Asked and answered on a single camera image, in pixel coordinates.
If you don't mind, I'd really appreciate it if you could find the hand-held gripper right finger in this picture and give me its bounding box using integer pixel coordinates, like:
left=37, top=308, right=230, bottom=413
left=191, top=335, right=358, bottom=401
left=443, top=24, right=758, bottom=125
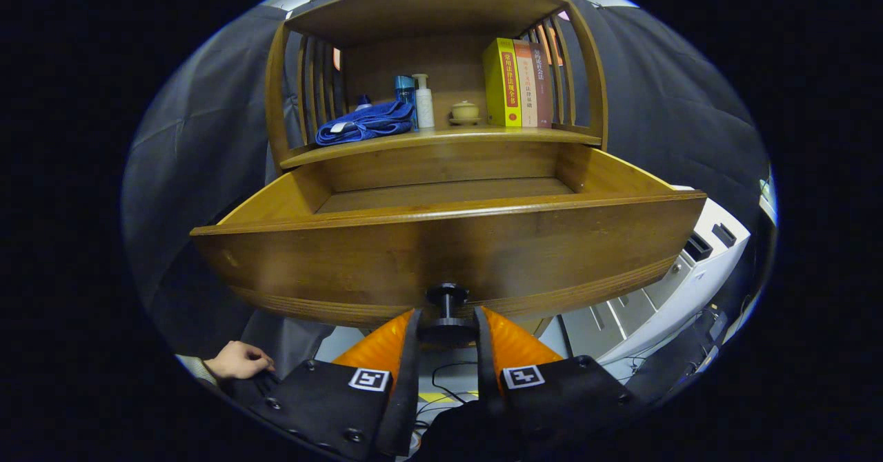
left=473, top=305, right=639, bottom=459

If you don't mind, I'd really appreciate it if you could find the wooden drawer with black knob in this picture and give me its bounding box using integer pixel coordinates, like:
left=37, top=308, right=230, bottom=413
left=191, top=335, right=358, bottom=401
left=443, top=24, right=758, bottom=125
left=190, top=141, right=708, bottom=345

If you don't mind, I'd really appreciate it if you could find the thick yellow book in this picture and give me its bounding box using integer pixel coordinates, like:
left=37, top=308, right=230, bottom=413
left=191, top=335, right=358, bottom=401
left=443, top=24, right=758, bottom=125
left=482, top=37, right=523, bottom=128

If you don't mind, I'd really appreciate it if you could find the orange and cream book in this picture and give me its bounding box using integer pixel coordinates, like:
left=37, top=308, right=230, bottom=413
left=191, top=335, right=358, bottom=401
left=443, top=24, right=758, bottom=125
left=513, top=39, right=539, bottom=128

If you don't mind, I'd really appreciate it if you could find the black cable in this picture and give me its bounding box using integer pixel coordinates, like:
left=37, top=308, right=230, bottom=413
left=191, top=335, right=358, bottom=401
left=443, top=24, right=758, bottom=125
left=431, top=361, right=480, bottom=408

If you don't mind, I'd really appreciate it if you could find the folded blue towel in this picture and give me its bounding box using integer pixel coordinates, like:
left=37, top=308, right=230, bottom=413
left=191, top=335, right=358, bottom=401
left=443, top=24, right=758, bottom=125
left=315, top=100, right=416, bottom=147

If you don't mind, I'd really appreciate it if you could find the brown book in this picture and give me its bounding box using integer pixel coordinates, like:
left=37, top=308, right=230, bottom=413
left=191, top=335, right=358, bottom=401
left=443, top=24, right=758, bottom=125
left=530, top=41, right=554, bottom=128

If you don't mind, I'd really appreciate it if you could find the white pump bottle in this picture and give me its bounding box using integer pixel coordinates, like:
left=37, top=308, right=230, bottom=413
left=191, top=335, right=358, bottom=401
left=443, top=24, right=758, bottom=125
left=412, top=73, right=435, bottom=129

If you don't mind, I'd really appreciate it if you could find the white device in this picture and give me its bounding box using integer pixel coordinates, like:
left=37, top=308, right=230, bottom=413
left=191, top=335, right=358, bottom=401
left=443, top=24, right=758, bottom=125
left=759, top=172, right=777, bottom=225

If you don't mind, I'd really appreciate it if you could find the wooden countertop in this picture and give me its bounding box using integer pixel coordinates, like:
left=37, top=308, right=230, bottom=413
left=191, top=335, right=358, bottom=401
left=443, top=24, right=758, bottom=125
left=279, top=125, right=602, bottom=170

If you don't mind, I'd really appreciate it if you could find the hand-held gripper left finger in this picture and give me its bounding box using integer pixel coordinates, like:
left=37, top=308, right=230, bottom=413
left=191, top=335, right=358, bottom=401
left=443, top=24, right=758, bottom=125
left=224, top=308, right=423, bottom=461

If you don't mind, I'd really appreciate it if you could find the tall blue bottle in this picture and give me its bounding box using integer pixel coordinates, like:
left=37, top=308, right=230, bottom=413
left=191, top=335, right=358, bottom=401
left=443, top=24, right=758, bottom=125
left=395, top=75, right=419, bottom=130

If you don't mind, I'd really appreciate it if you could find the wooden cabinet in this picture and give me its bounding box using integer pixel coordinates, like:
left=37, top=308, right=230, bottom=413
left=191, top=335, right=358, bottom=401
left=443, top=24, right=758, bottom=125
left=264, top=0, right=609, bottom=173

